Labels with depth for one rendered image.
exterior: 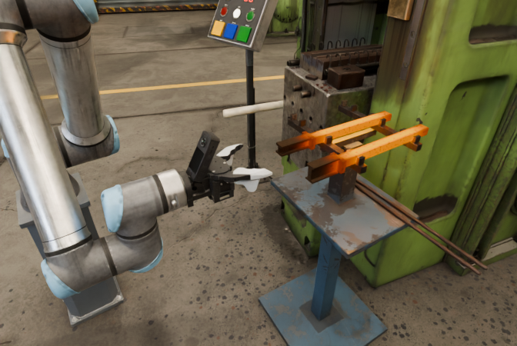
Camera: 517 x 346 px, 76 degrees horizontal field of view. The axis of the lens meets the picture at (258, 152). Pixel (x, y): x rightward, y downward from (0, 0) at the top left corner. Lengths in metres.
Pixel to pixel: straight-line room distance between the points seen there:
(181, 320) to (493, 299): 1.42
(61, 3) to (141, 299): 1.31
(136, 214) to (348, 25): 1.36
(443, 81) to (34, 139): 1.12
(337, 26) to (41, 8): 1.25
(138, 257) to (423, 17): 1.05
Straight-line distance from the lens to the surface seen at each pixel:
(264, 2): 1.78
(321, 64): 1.42
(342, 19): 1.73
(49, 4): 0.84
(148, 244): 0.80
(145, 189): 0.73
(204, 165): 0.75
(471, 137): 1.60
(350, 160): 0.84
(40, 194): 0.78
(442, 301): 1.87
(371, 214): 1.11
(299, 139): 0.89
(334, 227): 1.03
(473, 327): 1.85
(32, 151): 0.78
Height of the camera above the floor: 1.39
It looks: 32 degrees down
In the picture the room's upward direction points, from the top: straight up
